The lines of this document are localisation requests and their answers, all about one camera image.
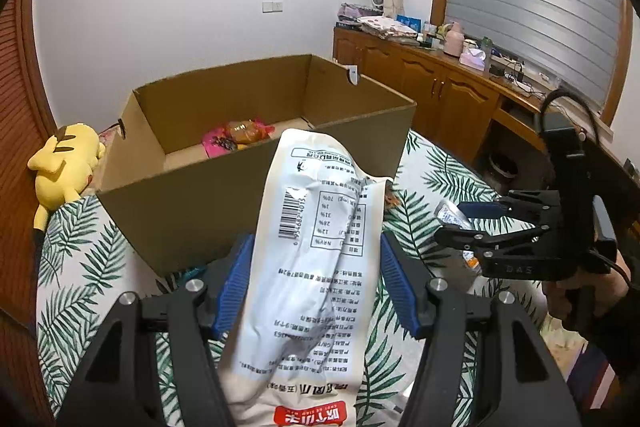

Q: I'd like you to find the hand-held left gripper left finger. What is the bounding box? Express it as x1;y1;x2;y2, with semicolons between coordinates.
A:
57;234;256;427

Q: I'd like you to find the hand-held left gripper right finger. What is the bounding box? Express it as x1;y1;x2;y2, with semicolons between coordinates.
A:
380;232;583;427

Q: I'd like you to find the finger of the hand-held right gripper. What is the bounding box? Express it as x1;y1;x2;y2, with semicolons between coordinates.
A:
434;224;551;258
460;189;563;223

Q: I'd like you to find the clear blue-print snack packet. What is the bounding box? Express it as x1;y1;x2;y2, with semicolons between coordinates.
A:
434;199;473;230

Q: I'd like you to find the white red-label snack packet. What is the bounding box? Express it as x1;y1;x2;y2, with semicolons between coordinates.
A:
215;129;396;427

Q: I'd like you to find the brown cardboard box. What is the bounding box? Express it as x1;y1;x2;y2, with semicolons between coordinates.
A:
95;53;417;278

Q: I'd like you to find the pink snack packet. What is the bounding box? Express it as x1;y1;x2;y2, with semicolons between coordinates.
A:
202;119;277;158

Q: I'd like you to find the brown bun packet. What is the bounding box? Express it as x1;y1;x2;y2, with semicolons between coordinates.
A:
225;121;271;145

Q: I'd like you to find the person's right hand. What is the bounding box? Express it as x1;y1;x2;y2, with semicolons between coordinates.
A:
542;252;631;338

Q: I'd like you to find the grey trash can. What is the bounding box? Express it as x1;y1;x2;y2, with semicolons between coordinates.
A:
487;152;518;180

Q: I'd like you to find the wooden cabinet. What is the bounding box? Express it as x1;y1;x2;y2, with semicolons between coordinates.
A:
332;27;640;188

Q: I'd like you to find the pink tissue box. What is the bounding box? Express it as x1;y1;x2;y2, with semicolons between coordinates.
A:
459;48;488;70

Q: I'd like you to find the green leaf print cloth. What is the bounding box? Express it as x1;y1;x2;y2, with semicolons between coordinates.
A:
37;129;551;427

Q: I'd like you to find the floral bedsheet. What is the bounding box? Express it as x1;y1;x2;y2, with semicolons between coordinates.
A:
97;129;621;410

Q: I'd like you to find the pink thermos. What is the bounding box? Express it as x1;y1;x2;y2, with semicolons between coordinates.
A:
445;22;463;56

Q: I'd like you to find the floral folded cloth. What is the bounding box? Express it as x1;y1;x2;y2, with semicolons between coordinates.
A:
357;14;418;40

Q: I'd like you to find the yellow plush toy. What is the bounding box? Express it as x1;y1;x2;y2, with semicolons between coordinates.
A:
27;123;107;258

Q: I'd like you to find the brown louvered wardrobe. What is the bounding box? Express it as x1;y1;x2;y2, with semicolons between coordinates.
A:
0;0;58;427

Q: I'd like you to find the purple folded cloth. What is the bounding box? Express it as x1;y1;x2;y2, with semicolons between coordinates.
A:
337;3;383;22

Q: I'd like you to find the black cable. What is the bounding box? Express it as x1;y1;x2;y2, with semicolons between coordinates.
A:
537;89;601;142

